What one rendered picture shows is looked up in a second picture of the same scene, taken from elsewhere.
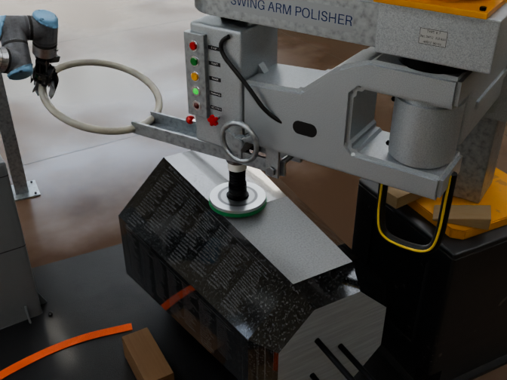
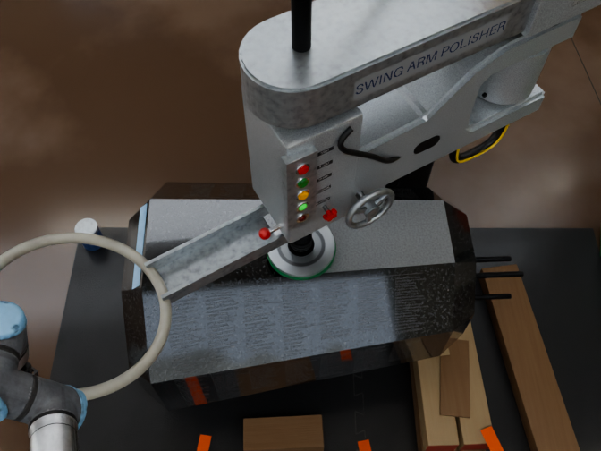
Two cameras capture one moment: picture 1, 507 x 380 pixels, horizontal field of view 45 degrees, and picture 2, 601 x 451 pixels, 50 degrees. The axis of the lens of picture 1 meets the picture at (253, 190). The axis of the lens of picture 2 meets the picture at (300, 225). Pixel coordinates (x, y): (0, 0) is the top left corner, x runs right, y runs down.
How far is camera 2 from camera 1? 1.85 m
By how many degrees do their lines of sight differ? 49
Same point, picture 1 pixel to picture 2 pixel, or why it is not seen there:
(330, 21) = (481, 38)
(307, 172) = (55, 137)
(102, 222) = not seen: outside the picture
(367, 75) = (503, 60)
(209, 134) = (309, 228)
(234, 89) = (349, 169)
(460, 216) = not seen: hidden behind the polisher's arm
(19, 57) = (68, 400)
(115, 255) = not seen: hidden behind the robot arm
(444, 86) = (571, 24)
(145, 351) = (279, 432)
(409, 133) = (528, 79)
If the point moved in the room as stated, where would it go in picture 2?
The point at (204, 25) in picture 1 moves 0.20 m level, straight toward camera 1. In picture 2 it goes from (309, 139) to (398, 166)
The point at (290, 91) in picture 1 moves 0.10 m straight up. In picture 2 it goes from (411, 125) to (418, 97)
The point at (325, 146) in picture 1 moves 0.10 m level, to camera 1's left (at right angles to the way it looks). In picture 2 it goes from (446, 142) to (433, 169)
